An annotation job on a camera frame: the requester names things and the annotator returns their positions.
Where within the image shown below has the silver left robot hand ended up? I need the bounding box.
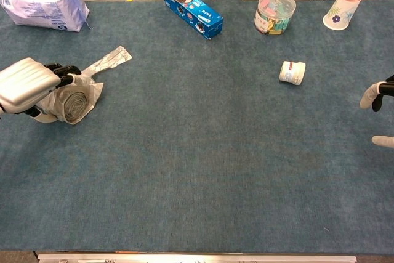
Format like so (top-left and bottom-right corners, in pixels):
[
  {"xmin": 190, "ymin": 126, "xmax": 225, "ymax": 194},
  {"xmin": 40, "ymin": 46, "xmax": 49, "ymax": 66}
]
[{"xmin": 0, "ymin": 57, "xmax": 82, "ymax": 123}]

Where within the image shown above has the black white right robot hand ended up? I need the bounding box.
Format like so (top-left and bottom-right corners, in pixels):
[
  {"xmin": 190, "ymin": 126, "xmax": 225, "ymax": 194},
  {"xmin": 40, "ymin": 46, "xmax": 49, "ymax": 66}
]
[{"xmin": 359, "ymin": 75, "xmax": 394, "ymax": 149}]

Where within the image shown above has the grey trash bag roll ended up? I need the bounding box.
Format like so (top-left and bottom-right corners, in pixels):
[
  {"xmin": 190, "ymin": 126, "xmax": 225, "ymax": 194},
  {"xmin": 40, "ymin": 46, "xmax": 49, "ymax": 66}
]
[{"xmin": 34, "ymin": 45, "xmax": 133, "ymax": 126}]

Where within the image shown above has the white tissue pack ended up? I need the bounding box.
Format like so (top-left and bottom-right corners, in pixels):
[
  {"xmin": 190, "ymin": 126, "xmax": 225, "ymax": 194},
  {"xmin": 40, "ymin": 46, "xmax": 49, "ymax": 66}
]
[{"xmin": 0, "ymin": 0, "xmax": 90, "ymax": 33}]

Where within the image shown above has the small white jar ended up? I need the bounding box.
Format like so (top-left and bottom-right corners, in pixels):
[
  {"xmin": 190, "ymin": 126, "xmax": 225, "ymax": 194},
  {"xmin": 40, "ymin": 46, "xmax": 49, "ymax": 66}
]
[{"xmin": 279, "ymin": 60, "xmax": 307, "ymax": 86}]

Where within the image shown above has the floral paper cup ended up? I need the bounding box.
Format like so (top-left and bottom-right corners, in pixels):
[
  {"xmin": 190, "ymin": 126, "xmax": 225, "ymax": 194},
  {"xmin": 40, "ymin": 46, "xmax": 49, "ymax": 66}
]
[{"xmin": 322, "ymin": 0, "xmax": 361, "ymax": 31}]

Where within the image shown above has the clear jar of binder clips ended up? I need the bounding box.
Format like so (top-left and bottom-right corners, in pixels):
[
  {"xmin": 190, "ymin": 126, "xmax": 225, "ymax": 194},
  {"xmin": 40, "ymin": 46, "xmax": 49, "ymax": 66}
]
[{"xmin": 254, "ymin": 0, "xmax": 297, "ymax": 36}]

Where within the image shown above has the blue Oreo cookie box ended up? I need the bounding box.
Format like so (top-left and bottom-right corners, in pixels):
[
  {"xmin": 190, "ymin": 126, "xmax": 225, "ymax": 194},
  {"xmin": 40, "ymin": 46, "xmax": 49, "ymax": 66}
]
[{"xmin": 163, "ymin": 0, "xmax": 224, "ymax": 41}]

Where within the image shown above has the blue felt table cloth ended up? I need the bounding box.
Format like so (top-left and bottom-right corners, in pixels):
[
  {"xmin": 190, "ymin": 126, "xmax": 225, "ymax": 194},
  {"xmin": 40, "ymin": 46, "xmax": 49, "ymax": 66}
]
[{"xmin": 0, "ymin": 0, "xmax": 394, "ymax": 253}]

